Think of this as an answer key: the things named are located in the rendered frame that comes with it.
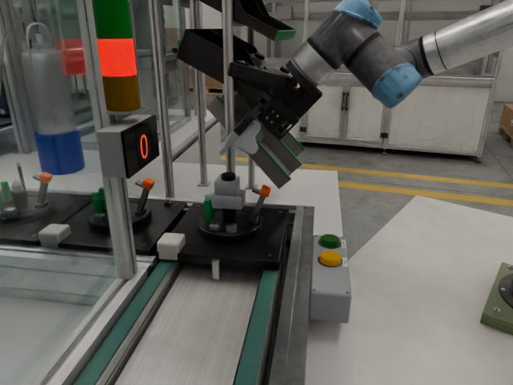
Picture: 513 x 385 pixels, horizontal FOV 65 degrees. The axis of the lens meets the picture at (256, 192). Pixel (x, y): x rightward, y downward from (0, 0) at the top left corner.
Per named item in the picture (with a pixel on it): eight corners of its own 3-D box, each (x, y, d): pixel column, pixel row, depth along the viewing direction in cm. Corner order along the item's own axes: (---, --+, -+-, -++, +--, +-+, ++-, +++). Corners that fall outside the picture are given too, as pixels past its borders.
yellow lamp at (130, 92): (145, 106, 64) (142, 73, 62) (131, 112, 59) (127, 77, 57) (115, 105, 64) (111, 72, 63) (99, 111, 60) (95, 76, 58)
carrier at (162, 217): (188, 209, 102) (184, 162, 97) (150, 260, 80) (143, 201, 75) (98, 203, 106) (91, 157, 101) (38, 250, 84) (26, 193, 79)
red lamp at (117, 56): (142, 72, 62) (139, 38, 60) (127, 76, 57) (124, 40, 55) (111, 72, 63) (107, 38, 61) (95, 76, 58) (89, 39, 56)
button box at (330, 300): (343, 260, 89) (346, 235, 87) (348, 324, 70) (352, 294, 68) (311, 257, 90) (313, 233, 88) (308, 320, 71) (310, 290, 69)
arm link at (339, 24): (385, 17, 64) (349, -19, 65) (334, 70, 68) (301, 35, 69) (388, 28, 71) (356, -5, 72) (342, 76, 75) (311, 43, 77)
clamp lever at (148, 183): (146, 209, 91) (155, 180, 88) (142, 212, 89) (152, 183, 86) (131, 202, 91) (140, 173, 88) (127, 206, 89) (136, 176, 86)
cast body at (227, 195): (245, 202, 88) (245, 171, 85) (242, 210, 84) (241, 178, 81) (208, 199, 89) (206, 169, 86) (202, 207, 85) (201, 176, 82)
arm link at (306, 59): (304, 40, 68) (307, 39, 76) (286, 62, 70) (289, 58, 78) (336, 72, 70) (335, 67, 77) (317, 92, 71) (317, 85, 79)
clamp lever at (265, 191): (258, 217, 88) (272, 187, 85) (256, 221, 86) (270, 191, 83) (243, 210, 88) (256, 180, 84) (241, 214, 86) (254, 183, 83)
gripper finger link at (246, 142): (239, 171, 75) (272, 134, 75) (215, 150, 74) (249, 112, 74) (238, 170, 78) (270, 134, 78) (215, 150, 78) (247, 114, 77)
